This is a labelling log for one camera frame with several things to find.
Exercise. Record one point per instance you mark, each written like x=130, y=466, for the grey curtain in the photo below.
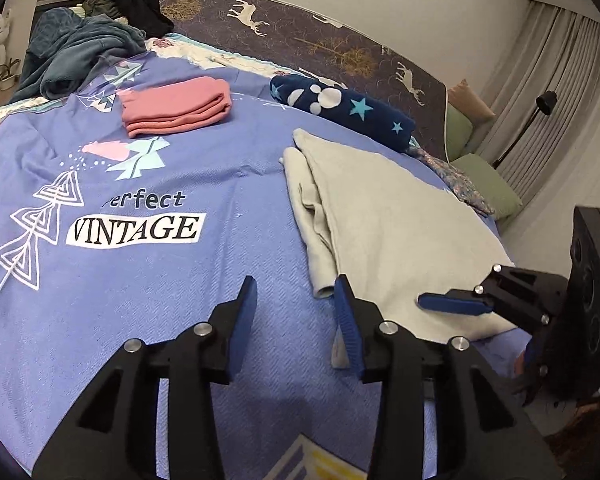
x=555, y=85

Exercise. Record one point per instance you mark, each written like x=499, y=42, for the peach pillow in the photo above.
x=470, y=102

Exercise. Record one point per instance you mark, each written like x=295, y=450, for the navy star print fleece blanket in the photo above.
x=350, y=110

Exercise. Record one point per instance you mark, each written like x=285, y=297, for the teal blanket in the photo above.
x=75, y=50

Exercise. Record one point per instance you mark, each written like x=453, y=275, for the black floor lamp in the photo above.
x=547, y=102

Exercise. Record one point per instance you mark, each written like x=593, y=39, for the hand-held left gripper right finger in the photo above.
x=349, y=325

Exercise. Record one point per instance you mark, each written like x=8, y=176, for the small green pillow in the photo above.
x=457, y=130

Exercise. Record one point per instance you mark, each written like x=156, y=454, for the dark reddish brown cloth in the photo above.
x=590, y=440

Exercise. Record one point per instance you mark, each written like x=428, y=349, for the large green pillow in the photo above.
x=490, y=185

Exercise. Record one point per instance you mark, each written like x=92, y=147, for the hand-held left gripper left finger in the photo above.
x=242, y=330

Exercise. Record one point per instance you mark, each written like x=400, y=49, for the beige t-shirt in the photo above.
x=390, y=220

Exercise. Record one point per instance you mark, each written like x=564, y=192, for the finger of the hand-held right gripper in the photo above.
x=450, y=302
x=532, y=355

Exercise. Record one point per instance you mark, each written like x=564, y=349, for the floral patterned cloth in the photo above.
x=460, y=185

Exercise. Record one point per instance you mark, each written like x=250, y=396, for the folded pink cloth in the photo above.
x=175, y=107

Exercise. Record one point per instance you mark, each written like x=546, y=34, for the blue printed bed blanket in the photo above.
x=180, y=270

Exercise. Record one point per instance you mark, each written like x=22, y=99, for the pile of dark clothes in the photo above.
x=135, y=7

